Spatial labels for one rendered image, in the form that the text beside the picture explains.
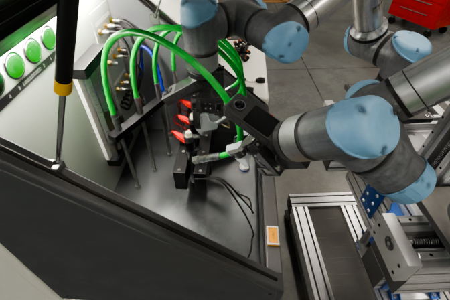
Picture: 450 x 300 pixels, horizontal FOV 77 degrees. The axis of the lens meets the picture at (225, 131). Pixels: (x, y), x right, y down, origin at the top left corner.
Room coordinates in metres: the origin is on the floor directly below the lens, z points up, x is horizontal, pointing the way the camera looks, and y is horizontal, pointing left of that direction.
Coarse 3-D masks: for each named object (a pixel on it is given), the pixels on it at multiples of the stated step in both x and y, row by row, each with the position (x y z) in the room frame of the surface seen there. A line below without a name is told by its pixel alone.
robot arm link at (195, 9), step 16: (192, 0) 0.58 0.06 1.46; (208, 0) 0.57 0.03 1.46; (192, 16) 0.55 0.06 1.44; (208, 16) 0.56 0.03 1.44; (224, 16) 0.59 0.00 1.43; (192, 32) 0.55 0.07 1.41; (208, 32) 0.56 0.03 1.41; (224, 32) 0.58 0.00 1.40; (192, 48) 0.55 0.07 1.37; (208, 48) 0.56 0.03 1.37
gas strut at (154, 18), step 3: (159, 0) 0.91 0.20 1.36; (159, 3) 0.91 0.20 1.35; (159, 6) 0.91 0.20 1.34; (156, 9) 0.91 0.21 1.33; (156, 12) 0.91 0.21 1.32; (150, 15) 0.91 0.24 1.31; (153, 15) 0.90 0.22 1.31; (156, 15) 0.90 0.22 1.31; (150, 18) 0.91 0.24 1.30; (153, 18) 0.91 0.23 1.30; (156, 18) 0.91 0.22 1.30; (153, 21) 0.91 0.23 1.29; (156, 21) 0.91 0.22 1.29; (156, 24) 0.91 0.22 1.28
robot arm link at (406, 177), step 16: (400, 128) 0.31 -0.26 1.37; (400, 144) 0.26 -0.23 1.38; (384, 160) 0.24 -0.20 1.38; (400, 160) 0.24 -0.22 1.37; (416, 160) 0.25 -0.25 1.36; (368, 176) 0.24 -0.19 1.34; (384, 176) 0.23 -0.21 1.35; (400, 176) 0.23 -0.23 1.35; (416, 176) 0.24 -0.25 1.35; (432, 176) 0.25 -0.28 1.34; (384, 192) 0.24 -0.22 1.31; (400, 192) 0.23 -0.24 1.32; (416, 192) 0.23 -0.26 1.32
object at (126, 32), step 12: (120, 36) 0.55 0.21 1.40; (144, 36) 0.52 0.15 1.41; (156, 36) 0.52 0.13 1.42; (108, 48) 0.57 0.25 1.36; (168, 48) 0.50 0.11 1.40; (180, 48) 0.50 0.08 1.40; (192, 60) 0.48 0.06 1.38; (204, 72) 0.47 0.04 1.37; (108, 84) 0.60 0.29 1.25; (216, 84) 0.46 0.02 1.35; (108, 96) 0.60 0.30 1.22; (228, 96) 0.45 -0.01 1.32; (240, 132) 0.43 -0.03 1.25; (228, 156) 0.44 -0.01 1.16
